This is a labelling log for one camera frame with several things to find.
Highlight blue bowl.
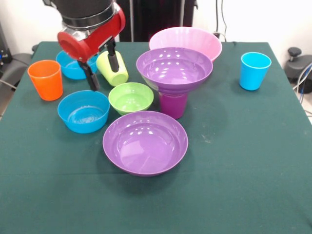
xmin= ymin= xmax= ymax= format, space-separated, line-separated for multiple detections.
xmin=57 ymin=90 xmax=111 ymax=134
xmin=56 ymin=50 xmax=99 ymax=80

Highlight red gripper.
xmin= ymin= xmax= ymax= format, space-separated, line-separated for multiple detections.
xmin=57 ymin=8 xmax=127 ymax=92

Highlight large pink bowl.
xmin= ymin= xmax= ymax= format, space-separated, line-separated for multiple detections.
xmin=149 ymin=26 xmax=223 ymax=63

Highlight grey chair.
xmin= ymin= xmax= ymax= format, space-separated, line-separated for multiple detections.
xmin=0 ymin=52 xmax=33 ymax=89

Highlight black knob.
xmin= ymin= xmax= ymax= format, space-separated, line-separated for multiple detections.
xmin=287 ymin=47 xmax=303 ymax=64

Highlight blue cup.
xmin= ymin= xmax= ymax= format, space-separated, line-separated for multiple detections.
xmin=239 ymin=52 xmax=272 ymax=91

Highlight black equipment box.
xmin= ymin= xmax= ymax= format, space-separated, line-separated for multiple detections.
xmin=0 ymin=21 xmax=13 ymax=74

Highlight purple bowl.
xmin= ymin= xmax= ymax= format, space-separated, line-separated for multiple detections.
xmin=136 ymin=47 xmax=214 ymax=97
xmin=102 ymin=110 xmax=189 ymax=177

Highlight black wall cable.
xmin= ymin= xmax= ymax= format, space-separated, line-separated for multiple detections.
xmin=213 ymin=0 xmax=228 ymax=42

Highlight green ribbed bowl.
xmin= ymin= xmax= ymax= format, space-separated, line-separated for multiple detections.
xmin=108 ymin=82 xmax=155 ymax=116

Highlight dark grey base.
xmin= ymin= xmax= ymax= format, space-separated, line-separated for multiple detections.
xmin=284 ymin=55 xmax=312 ymax=85

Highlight blue and grey cables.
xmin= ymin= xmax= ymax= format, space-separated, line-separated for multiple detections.
xmin=292 ymin=62 xmax=312 ymax=115

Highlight dark green tablecloth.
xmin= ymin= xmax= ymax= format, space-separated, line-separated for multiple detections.
xmin=0 ymin=40 xmax=312 ymax=234

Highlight lime green cup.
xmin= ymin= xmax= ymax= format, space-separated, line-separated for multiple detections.
xmin=96 ymin=50 xmax=129 ymax=87

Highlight orange cup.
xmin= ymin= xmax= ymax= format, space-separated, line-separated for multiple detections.
xmin=27 ymin=59 xmax=64 ymax=101

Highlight purple cup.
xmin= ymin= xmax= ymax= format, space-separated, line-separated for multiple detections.
xmin=158 ymin=92 xmax=189 ymax=120

